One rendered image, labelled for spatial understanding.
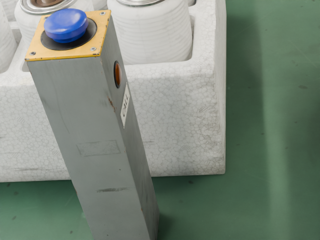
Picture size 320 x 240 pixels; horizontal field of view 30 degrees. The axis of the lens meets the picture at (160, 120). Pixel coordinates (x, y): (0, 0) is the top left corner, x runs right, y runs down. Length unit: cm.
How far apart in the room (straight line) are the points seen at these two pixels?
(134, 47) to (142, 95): 6
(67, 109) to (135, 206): 16
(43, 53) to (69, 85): 4
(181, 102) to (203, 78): 5
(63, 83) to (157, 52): 20
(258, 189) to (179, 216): 11
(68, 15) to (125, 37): 17
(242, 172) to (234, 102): 14
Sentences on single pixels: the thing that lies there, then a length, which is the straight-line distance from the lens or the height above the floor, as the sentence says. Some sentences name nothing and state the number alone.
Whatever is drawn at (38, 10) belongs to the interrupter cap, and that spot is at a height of 25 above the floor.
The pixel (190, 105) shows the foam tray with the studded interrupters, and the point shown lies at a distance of 73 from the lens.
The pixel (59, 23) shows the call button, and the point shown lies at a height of 33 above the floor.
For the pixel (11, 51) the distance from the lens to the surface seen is 81.
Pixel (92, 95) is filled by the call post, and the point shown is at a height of 27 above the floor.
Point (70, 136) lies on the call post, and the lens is 60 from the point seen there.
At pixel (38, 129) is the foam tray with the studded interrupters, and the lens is 80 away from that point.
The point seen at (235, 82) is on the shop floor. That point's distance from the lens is 96.
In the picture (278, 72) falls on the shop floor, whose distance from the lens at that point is 97.
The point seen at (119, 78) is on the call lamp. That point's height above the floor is 26.
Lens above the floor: 62
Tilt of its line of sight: 42 degrees down
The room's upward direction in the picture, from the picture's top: 12 degrees counter-clockwise
